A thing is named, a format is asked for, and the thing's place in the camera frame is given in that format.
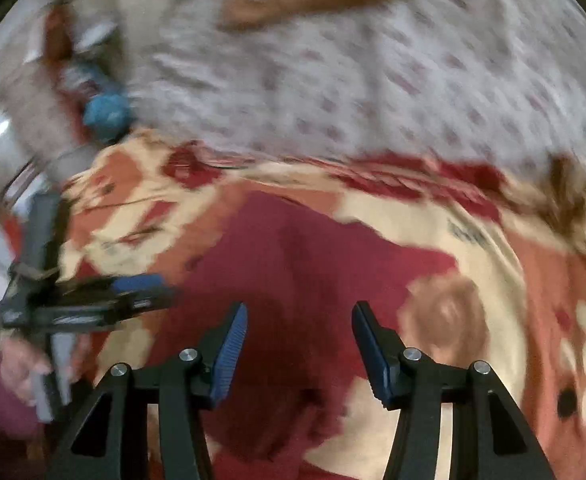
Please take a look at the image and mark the maroon knit garment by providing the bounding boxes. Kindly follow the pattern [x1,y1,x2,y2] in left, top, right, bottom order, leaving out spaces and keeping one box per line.
[150,193,456,479]

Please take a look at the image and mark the maroon sleeve left forearm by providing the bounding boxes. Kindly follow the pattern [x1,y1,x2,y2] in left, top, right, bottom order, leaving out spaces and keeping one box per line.
[0,357,42,479]

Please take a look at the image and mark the person's left hand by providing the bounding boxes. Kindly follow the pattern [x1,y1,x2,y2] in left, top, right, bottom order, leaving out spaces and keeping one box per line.
[0,336,55,403]

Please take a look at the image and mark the red cream orange patterned blanket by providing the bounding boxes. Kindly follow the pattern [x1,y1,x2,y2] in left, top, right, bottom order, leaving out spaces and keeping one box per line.
[62,130,586,479]

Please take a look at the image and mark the blue plastic bag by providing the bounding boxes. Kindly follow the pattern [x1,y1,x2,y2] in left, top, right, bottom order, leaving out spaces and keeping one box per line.
[83,92,134,144]

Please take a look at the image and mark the white floral bed sheet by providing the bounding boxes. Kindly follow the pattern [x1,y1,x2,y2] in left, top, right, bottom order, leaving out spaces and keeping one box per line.
[130,0,586,174]

